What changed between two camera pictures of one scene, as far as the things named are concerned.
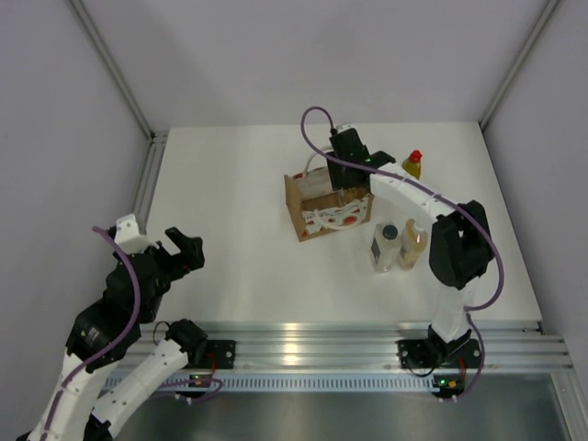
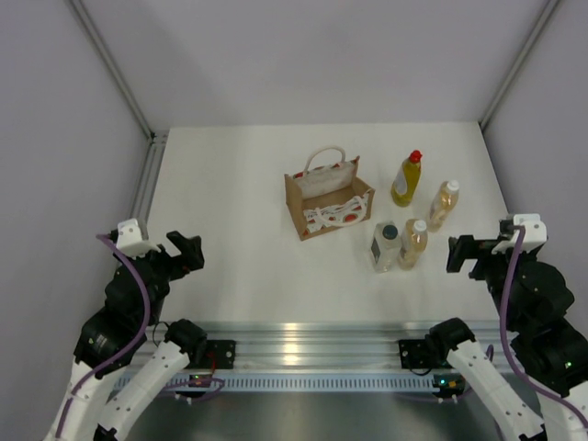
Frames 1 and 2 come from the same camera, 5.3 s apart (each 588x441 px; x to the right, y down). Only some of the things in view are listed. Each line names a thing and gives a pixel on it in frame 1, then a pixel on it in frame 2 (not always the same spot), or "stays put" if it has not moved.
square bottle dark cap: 384,246 stays put
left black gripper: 190,251 stays put
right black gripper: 338,183 -> 466,247
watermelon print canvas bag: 316,209 stays put
